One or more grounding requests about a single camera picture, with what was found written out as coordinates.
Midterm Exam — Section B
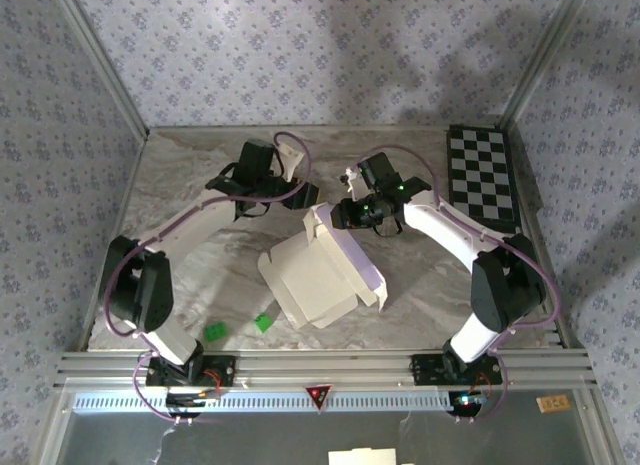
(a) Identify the white lilac paper box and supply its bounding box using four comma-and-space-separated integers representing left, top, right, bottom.
257, 200, 390, 330

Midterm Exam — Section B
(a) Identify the black grey checkerboard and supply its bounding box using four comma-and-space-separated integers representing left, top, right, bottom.
446, 124, 522, 235

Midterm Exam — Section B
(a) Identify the red black triangle marker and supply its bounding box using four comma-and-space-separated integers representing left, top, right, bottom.
304, 383, 334, 412

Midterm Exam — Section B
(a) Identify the right black electronics board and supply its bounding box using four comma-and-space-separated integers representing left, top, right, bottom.
448, 390, 489, 418

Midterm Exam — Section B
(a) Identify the black electronics board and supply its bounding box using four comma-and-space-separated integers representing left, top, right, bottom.
165, 390, 222, 419
448, 390, 489, 418

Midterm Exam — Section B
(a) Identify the left black electronics board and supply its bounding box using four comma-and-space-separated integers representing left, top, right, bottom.
165, 390, 222, 419

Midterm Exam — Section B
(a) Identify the cream flat cardboard sheet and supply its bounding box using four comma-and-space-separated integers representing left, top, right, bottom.
327, 448, 397, 465

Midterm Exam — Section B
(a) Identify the orange label tag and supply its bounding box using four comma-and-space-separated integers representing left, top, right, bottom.
535, 394, 571, 414

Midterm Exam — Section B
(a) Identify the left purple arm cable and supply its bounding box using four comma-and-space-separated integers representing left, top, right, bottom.
102, 131, 312, 427

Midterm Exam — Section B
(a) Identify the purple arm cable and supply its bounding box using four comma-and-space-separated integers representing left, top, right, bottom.
102, 131, 312, 427
354, 143, 562, 427

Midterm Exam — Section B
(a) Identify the thin aluminium rail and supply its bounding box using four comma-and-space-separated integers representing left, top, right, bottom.
147, 124, 504, 135

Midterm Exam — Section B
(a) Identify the aluminium side rail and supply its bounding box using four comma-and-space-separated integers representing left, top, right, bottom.
509, 128, 585, 350
79, 133, 150, 351

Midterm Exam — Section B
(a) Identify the wide ribbed aluminium rail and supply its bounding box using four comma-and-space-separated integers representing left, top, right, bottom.
54, 349, 599, 389

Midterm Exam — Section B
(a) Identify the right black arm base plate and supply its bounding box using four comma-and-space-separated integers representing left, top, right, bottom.
410, 353, 504, 386

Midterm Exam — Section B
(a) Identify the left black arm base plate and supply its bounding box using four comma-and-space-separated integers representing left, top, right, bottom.
144, 354, 237, 387

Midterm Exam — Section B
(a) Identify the grey slotted cable duct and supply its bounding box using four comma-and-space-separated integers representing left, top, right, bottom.
73, 392, 481, 412

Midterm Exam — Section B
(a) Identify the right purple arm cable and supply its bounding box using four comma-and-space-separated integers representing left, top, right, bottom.
354, 143, 562, 427

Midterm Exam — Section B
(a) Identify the left aluminium frame post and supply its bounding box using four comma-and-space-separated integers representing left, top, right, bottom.
48, 0, 151, 139

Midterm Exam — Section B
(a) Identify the aluminium frame post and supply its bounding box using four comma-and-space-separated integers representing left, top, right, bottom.
48, 0, 151, 139
499, 0, 597, 130

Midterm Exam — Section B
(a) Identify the right aluminium frame post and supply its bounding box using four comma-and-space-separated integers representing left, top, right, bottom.
499, 0, 597, 130

